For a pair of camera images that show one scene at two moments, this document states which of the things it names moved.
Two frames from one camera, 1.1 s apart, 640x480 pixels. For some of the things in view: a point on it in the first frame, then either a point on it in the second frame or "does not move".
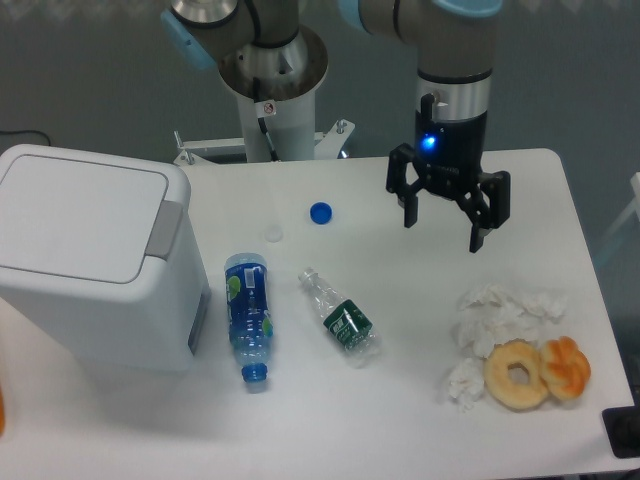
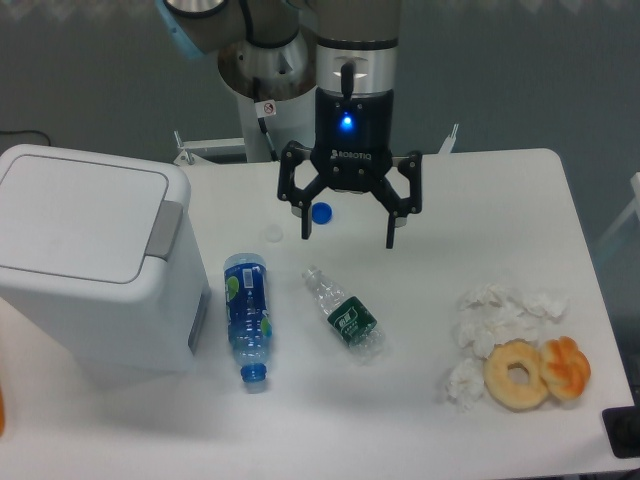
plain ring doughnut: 515,375 does not move
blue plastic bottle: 249,316 does not move
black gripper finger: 481,216 → 412,166
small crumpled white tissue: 466,384 does not move
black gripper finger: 396,181 → 294,155
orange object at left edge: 2,414 does not move
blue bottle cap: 320,213 does not move
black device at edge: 622,426 does not move
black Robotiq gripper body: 449,147 → 353,146
